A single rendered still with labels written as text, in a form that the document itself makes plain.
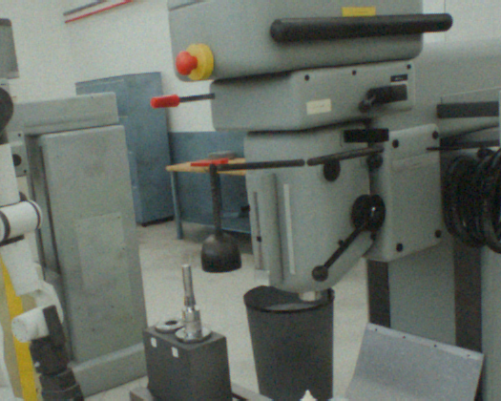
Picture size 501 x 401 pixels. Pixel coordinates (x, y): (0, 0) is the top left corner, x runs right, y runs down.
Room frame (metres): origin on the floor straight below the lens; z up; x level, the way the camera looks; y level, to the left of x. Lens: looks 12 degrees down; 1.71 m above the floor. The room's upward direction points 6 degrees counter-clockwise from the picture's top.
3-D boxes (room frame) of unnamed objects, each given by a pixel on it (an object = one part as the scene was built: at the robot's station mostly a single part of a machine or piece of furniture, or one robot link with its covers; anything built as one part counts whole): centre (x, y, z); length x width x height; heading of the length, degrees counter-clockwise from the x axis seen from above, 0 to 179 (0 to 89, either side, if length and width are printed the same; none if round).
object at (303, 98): (1.28, -0.28, 1.68); 0.34 x 0.24 x 0.10; 125
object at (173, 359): (1.60, 0.03, 1.02); 0.22 x 0.12 x 0.20; 34
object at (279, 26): (1.16, -0.36, 1.79); 0.45 x 0.04 x 0.04; 125
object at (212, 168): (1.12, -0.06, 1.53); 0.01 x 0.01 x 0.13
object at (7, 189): (1.57, 0.42, 1.52); 0.13 x 0.12 x 0.22; 143
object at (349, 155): (1.09, -0.29, 1.58); 0.17 x 0.01 x 0.01; 119
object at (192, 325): (1.56, 0.00, 1.14); 0.05 x 0.05 x 0.06
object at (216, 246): (1.12, -0.06, 1.43); 0.07 x 0.07 x 0.06
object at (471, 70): (1.55, -0.66, 1.66); 0.80 x 0.23 x 0.20; 125
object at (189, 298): (1.56, 0.00, 1.24); 0.03 x 0.03 x 0.11
